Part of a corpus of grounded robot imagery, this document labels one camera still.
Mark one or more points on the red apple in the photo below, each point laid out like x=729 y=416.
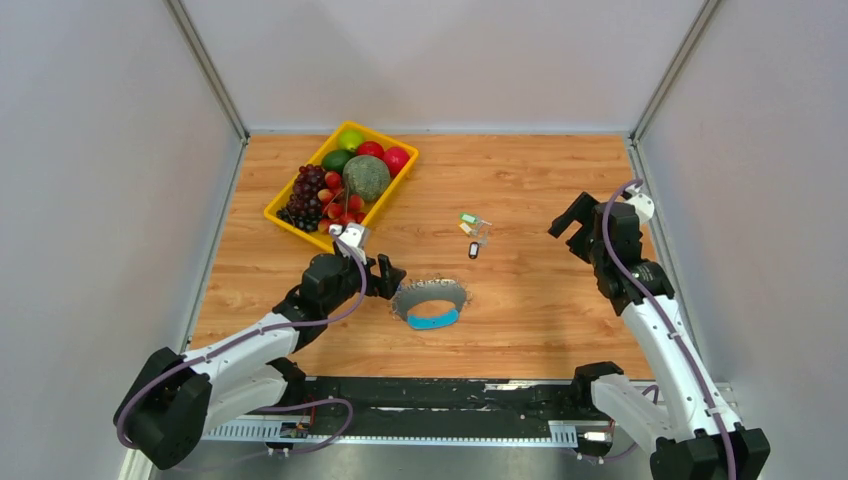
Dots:
x=371 y=148

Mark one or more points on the green tag key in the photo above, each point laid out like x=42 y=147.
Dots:
x=472 y=219

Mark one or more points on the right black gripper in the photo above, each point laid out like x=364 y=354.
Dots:
x=582 y=211

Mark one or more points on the green netted melon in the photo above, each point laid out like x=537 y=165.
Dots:
x=366 y=176

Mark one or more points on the black tag key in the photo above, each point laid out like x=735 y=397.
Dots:
x=475 y=248

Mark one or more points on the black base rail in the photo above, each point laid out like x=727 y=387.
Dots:
x=414 y=411

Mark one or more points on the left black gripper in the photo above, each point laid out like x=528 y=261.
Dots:
x=387 y=282

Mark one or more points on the yellow plastic tray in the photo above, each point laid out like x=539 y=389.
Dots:
x=323 y=241

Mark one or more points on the light green apple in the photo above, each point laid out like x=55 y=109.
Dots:
x=350 y=140

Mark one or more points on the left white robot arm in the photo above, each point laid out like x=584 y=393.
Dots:
x=177 y=397

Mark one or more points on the pink red fruit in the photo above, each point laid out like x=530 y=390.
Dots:
x=395 y=158

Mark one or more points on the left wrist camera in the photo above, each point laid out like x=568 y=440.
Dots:
x=350 y=240

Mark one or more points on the dark green lime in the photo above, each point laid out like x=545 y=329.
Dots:
x=336 y=160

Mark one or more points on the red lychee cluster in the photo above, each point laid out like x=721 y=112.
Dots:
x=338 y=205

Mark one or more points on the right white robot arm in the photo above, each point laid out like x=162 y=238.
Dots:
x=695 y=434

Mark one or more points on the dark purple grape bunch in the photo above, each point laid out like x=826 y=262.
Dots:
x=303 y=210

